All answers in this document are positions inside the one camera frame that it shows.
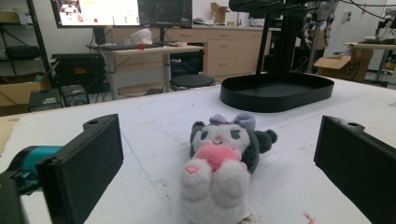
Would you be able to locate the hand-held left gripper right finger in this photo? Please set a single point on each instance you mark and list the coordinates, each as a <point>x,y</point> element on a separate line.
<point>358,168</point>

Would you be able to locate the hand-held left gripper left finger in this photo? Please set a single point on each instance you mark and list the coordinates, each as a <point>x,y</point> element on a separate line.
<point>84,168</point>

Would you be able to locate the black rack with oval tray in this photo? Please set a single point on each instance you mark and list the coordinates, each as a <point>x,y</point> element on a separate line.
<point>277,99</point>

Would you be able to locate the grey white plush toy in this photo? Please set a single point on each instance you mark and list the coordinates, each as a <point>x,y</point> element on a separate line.
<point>218,174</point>

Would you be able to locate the grey power supply unit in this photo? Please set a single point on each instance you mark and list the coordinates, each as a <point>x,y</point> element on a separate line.
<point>45,100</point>
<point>74,95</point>

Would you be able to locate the black computer tower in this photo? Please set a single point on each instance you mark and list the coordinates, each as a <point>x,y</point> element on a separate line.
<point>79,74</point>

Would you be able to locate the large cardboard box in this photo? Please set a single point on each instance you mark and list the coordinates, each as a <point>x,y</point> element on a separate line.
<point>18,93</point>

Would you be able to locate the open cardboard box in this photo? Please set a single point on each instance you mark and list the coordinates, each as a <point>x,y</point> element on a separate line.
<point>342,67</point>

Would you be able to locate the black keyboard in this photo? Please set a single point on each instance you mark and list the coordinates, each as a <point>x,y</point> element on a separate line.
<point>124,47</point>

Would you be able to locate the grey metal stand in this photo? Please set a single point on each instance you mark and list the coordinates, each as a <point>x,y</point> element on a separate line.
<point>314,46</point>

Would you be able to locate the black bag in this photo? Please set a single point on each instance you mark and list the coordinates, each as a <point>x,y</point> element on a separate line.
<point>21,52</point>

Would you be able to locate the small red object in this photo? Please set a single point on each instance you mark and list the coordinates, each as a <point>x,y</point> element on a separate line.
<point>141,46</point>

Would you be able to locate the black metal shelf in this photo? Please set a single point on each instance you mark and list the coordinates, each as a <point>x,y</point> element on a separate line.
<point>39,40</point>

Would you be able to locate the light wooden desk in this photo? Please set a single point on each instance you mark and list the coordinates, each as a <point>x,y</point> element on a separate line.
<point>155,50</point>

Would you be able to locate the black round stool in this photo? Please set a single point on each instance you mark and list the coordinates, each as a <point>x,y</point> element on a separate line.
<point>191,81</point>

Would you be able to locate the white crumpled object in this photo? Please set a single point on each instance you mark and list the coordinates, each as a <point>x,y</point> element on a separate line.
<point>141,35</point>

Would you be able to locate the bright computer monitor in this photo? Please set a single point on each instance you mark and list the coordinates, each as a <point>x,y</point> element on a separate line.
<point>96,12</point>

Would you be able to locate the wooden cabinet row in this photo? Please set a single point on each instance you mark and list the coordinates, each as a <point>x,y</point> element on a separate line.
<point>230,53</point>

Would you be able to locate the dark computer monitor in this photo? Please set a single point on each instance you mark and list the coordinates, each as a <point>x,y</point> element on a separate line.
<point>165,12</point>

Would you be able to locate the small cardboard box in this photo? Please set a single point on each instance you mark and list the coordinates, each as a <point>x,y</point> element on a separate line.
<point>219,12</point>

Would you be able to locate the black metal frame post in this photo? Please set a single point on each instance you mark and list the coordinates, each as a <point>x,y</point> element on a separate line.
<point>288,46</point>

